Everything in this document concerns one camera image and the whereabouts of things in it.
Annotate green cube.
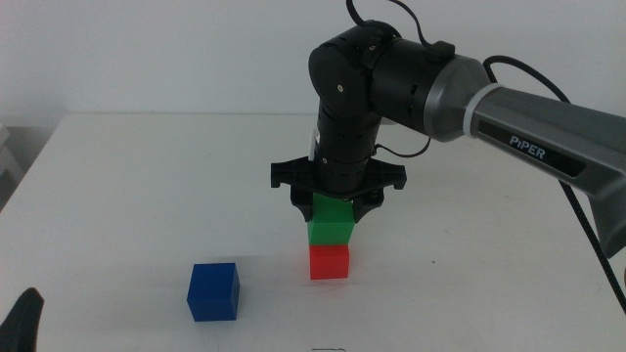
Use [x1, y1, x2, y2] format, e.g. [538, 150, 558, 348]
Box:
[306, 193, 356, 246]

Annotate red cube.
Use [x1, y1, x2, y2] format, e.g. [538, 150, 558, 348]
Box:
[308, 243, 351, 281]

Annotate blue cube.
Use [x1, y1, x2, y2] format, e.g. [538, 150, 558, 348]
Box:
[186, 262, 242, 324]

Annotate thin black right gripper cable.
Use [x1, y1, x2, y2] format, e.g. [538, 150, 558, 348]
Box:
[374, 140, 432, 159]

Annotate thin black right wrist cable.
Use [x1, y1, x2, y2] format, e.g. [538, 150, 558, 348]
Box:
[344, 0, 444, 50]

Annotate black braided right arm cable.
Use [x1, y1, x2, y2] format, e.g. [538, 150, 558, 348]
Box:
[482, 55, 626, 317]

